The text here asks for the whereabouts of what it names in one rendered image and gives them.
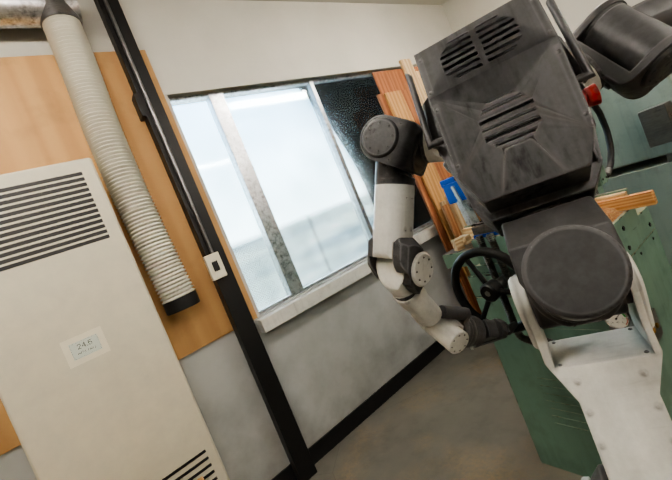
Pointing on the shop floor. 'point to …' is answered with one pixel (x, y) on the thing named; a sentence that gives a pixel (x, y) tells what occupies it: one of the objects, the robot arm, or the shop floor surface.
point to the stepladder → (459, 200)
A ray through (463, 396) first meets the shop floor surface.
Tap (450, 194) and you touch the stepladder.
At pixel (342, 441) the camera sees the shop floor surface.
